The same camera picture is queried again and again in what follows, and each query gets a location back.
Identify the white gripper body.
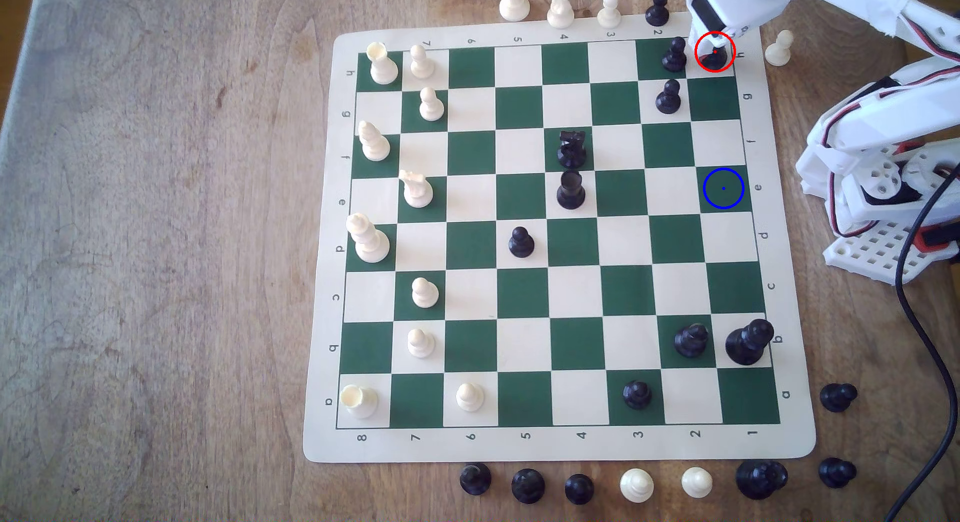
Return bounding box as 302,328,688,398
685,0,796,34

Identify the black chess rook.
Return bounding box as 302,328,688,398
699,43,733,73

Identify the black chess knight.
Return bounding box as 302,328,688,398
557,129,588,170

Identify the green and cream chess mat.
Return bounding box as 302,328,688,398
303,10,817,463

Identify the black chess bishop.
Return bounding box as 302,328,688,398
673,323,710,359

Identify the black chess king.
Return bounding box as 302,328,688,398
725,318,775,367

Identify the white chess rook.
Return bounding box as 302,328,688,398
366,42,400,85
339,384,379,420

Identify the black chess queen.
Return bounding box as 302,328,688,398
735,459,789,501

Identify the black pawn centre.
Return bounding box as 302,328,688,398
556,170,587,211

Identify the red clamp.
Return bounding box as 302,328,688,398
913,225,957,254

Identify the white queen left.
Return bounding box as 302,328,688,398
345,213,391,265

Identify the white perforated base plate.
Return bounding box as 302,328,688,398
823,220,960,286

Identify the black cable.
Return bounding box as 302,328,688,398
885,165,960,522

